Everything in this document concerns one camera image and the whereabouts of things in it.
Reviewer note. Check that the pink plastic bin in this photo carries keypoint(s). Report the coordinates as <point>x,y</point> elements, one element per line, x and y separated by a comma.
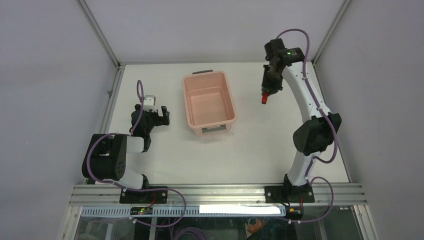
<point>209,103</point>

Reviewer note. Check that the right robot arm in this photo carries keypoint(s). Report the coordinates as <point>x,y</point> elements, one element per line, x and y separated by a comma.
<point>319,125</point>

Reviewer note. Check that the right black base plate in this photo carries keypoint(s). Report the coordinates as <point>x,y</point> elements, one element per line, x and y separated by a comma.
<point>289,194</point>

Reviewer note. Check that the aluminium frame rail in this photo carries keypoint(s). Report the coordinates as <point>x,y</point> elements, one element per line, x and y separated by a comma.
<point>342,194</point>

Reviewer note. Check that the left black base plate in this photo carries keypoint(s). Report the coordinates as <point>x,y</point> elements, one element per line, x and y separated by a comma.
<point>157,195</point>

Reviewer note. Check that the white slotted cable duct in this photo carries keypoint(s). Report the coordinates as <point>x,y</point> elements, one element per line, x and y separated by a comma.
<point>189,211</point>

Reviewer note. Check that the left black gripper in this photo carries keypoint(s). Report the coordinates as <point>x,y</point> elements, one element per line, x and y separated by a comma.
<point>163,119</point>

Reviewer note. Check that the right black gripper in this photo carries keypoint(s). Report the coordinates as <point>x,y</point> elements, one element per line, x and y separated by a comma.
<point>273,88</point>

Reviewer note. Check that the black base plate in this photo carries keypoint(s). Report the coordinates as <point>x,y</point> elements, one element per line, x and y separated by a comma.
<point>289,194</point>
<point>157,195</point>

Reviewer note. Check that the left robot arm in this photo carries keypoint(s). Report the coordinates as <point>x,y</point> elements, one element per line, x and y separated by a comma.
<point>106,157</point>

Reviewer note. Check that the red handled screwdriver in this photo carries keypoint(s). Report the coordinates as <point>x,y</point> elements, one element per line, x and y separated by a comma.
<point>264,98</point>

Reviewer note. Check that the orange object below table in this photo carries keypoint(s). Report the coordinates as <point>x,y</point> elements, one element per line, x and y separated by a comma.
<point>254,224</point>

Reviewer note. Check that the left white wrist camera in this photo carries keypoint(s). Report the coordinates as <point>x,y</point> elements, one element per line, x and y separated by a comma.
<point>149,103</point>

